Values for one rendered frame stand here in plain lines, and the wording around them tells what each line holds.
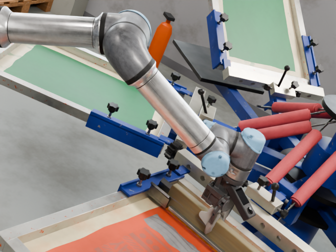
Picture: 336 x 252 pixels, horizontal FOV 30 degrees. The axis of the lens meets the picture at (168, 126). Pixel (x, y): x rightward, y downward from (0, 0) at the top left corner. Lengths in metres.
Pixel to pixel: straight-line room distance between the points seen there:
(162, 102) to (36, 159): 2.29
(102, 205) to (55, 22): 0.57
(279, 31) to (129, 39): 1.85
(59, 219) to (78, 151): 2.27
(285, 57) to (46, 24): 1.79
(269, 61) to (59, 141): 1.56
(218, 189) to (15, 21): 0.77
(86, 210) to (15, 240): 0.28
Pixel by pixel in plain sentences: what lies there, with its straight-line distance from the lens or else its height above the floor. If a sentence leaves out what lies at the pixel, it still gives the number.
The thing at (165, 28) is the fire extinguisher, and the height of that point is 0.47.
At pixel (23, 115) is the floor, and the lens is 4.26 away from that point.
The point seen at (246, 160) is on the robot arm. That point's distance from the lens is 1.84.
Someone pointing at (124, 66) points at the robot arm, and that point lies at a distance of 1.60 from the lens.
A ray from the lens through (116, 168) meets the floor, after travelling 4.05.
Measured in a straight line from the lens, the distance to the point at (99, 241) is 1.85.
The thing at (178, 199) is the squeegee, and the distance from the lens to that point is 2.03.
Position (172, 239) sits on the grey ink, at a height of 0.96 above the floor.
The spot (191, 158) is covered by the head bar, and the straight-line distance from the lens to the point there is 2.26.
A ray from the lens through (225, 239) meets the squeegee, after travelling 1.96.
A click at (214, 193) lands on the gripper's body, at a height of 1.14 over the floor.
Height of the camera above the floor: 2.08
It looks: 26 degrees down
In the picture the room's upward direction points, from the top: 24 degrees clockwise
